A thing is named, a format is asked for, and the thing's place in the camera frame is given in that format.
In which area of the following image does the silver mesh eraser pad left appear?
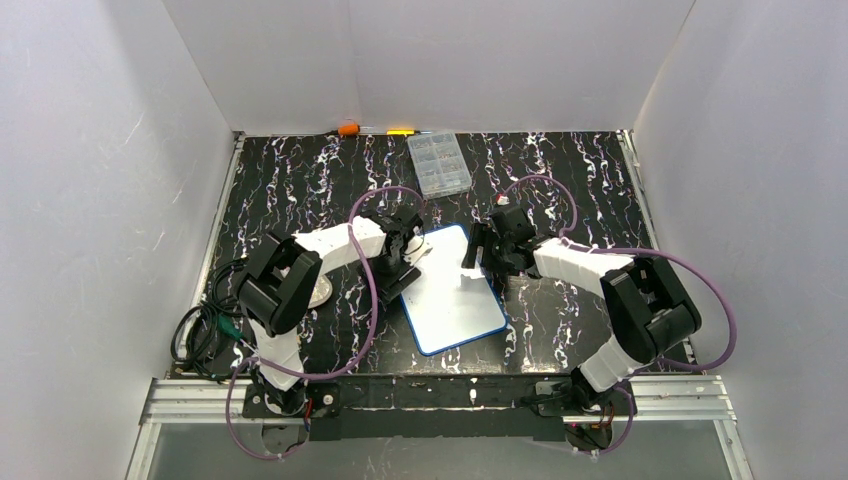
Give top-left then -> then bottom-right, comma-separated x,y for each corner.
308,275 -> 334,309

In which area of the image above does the blue framed whiteboard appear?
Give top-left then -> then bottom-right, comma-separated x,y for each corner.
401,224 -> 507,356

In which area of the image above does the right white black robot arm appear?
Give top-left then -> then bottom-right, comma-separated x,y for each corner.
461,205 -> 702,398

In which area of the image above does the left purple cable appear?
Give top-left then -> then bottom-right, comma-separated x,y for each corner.
223,186 -> 427,463

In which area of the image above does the aluminium rail frame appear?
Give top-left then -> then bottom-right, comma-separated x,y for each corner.
128,374 -> 752,479

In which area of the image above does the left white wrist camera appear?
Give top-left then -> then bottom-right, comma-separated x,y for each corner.
404,238 -> 432,263

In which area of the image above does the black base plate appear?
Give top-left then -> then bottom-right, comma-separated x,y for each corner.
525,378 -> 638,417
242,383 -> 341,419

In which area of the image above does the orange handled tool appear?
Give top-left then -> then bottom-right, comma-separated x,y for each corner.
336,123 -> 361,137

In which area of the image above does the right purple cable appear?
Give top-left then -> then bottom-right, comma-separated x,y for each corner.
496,174 -> 738,457

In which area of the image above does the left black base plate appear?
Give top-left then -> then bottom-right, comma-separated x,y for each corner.
242,383 -> 341,419

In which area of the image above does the clear plastic screw box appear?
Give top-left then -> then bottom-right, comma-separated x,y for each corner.
406,132 -> 472,200

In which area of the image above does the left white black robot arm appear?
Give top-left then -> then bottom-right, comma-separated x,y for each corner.
234,206 -> 427,392

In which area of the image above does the black cable bundle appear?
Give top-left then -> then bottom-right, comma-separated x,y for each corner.
170,258 -> 256,380

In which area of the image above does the purple cable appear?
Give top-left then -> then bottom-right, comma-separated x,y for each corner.
223,186 -> 427,463
496,174 -> 738,457

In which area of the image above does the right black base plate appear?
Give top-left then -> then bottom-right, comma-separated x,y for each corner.
525,378 -> 638,417

